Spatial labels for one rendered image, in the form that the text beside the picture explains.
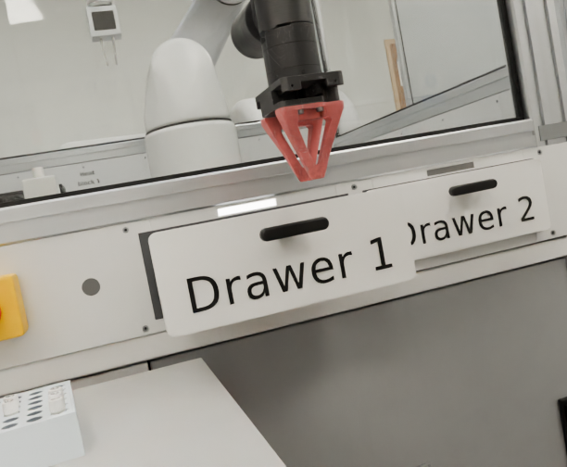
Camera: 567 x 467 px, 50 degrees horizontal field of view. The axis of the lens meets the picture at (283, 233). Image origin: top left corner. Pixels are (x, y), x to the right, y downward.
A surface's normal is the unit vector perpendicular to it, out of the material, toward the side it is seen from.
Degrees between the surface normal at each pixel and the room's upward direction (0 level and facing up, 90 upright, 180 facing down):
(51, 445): 90
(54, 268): 90
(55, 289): 90
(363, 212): 90
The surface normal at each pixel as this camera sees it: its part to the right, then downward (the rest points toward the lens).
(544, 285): 0.29, 0.00
